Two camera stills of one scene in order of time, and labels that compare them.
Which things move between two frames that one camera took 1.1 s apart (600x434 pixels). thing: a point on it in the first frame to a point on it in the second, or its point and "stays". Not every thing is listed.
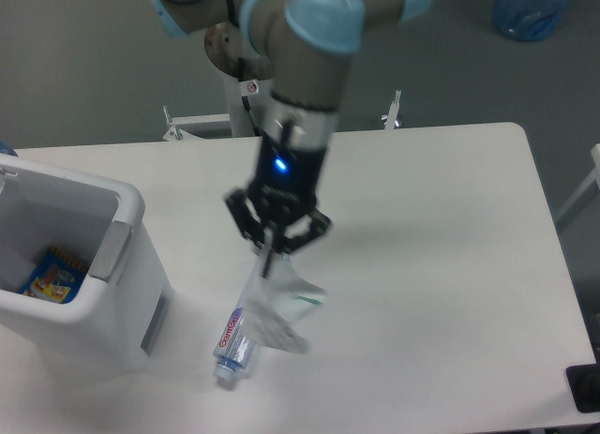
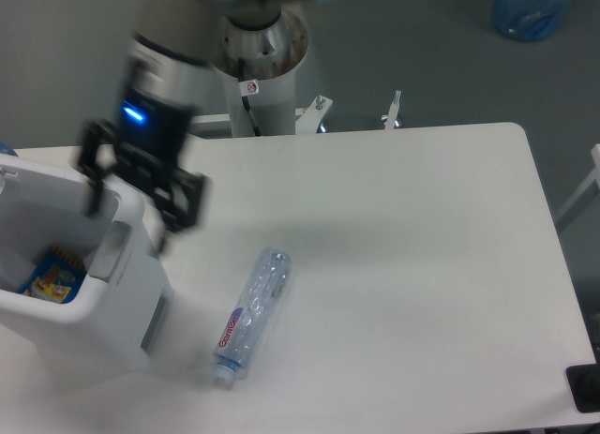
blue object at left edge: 7,150 stays
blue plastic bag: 530,12 stays
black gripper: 286,183 to 154,130
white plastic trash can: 119,319 stays
